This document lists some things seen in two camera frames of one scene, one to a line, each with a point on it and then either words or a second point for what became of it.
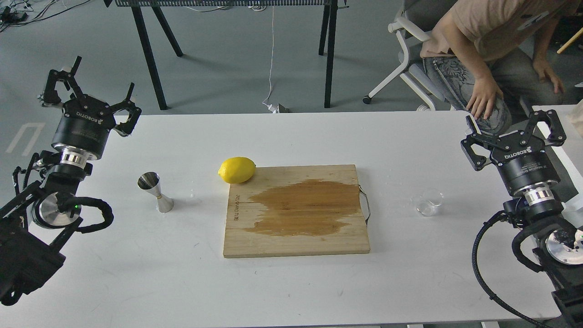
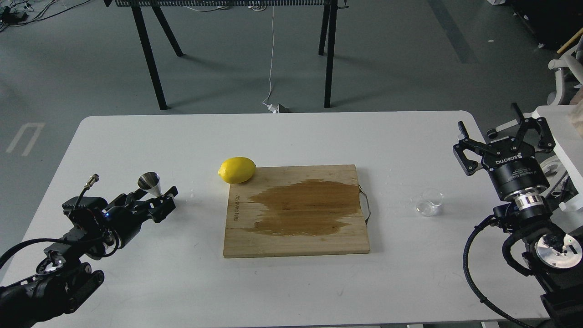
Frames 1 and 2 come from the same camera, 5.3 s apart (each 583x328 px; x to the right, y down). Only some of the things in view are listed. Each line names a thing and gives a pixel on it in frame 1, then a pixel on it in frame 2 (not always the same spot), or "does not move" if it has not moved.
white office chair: x=416 y=25 → x=572 y=63
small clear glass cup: x=429 y=200 does not move
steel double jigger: x=150 y=181 does not move
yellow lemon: x=237 y=170 does not move
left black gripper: x=86 y=123 → x=93 y=215
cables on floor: x=15 y=12 does not move
